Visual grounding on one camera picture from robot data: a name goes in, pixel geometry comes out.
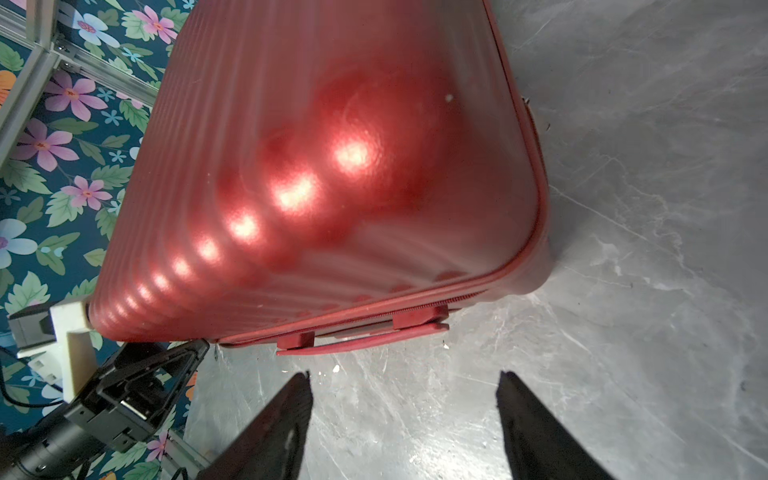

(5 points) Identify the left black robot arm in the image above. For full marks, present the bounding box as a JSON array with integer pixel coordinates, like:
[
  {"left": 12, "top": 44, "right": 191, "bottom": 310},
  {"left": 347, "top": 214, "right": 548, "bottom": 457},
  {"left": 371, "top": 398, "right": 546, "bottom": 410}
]
[{"left": 1, "top": 340, "right": 209, "bottom": 479}]

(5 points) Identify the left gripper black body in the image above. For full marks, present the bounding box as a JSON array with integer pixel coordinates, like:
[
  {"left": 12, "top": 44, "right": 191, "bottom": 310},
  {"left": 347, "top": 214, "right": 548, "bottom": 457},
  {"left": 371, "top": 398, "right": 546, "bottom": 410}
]
[{"left": 64, "top": 340, "right": 209, "bottom": 453}]

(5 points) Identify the aluminium cage frame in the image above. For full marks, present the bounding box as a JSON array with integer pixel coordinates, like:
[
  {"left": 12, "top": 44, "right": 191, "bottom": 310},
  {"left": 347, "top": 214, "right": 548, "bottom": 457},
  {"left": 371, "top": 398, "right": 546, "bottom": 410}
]
[{"left": 1, "top": 1, "right": 158, "bottom": 163}]

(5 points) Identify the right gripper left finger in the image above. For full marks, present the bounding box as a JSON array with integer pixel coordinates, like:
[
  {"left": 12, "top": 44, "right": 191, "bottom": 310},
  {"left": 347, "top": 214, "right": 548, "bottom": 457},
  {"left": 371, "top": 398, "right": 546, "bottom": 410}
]
[{"left": 197, "top": 372, "right": 313, "bottom": 480}]

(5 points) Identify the red hard-shell suitcase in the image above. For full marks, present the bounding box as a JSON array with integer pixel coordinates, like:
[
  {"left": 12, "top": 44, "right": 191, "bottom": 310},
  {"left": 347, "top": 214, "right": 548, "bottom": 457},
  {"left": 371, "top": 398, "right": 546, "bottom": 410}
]
[{"left": 88, "top": 1, "right": 553, "bottom": 355}]

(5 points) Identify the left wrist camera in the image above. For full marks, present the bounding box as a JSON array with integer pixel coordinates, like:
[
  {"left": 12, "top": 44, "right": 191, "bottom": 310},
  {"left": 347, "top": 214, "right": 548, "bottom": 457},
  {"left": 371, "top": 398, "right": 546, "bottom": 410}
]
[{"left": 8, "top": 296, "right": 98, "bottom": 403}]

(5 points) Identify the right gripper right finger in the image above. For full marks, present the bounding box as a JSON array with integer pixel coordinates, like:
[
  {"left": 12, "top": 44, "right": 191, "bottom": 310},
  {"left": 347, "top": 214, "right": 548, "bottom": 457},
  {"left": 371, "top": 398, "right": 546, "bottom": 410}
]
[{"left": 496, "top": 371, "right": 612, "bottom": 479}]

